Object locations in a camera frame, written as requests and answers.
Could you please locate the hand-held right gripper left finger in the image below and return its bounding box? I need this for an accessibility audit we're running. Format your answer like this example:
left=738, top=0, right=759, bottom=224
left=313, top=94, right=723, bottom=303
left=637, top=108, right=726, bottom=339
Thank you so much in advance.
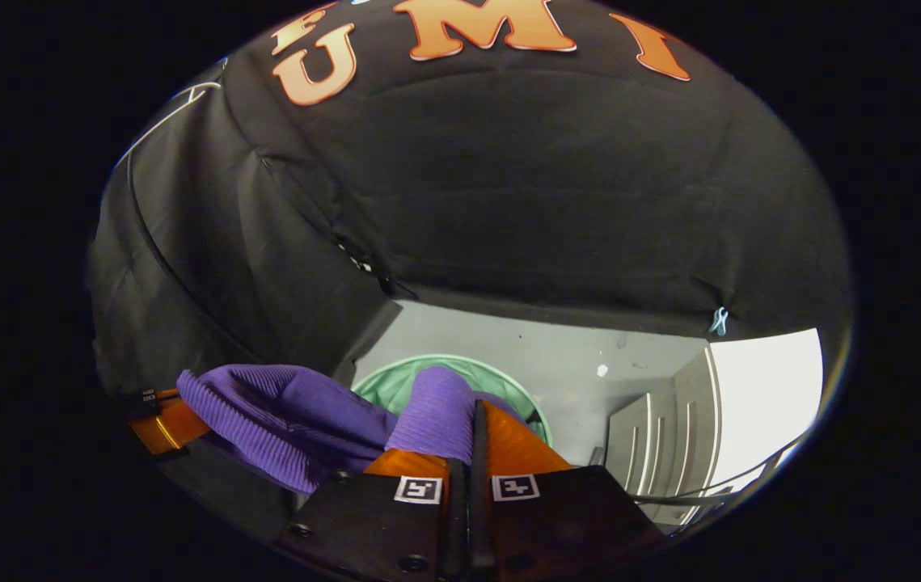
left=278, top=449, right=469, bottom=582

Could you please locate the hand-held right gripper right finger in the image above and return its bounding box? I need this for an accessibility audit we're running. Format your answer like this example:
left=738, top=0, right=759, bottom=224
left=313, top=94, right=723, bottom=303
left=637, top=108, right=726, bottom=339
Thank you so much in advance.
left=468, top=399, right=667, bottom=582

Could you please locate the green laundry hamper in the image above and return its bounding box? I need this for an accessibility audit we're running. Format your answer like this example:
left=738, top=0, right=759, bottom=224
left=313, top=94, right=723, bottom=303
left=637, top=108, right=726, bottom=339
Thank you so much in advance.
left=351, top=354, right=551, bottom=447

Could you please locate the white drawer cabinet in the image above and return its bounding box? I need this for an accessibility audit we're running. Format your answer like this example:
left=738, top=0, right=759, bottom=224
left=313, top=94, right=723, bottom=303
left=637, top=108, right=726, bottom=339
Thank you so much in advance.
left=589, top=327, right=825, bottom=530

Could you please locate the purple corduroy jacket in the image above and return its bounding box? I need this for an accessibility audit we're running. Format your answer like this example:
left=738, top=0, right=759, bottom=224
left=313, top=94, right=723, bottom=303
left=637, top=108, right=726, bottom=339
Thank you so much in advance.
left=175, top=364, right=526, bottom=496

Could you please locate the black backdrop cloth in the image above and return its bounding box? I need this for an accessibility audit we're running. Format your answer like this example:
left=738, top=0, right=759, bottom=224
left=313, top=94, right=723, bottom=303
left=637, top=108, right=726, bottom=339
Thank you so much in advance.
left=87, top=0, right=856, bottom=518

